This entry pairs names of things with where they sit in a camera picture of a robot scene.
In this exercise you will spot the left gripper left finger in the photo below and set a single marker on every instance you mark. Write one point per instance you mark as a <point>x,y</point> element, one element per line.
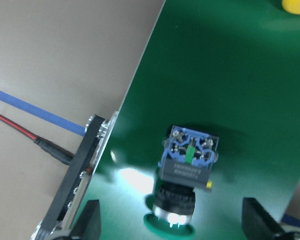
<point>88,225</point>

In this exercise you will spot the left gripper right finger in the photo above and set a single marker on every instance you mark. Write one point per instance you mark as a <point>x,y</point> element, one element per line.
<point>257,223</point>

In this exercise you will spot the yellow push button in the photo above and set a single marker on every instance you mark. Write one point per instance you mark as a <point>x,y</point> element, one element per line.
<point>291,6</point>

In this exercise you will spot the green conveyor belt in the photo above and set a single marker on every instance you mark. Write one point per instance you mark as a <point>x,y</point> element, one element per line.
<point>229,68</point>

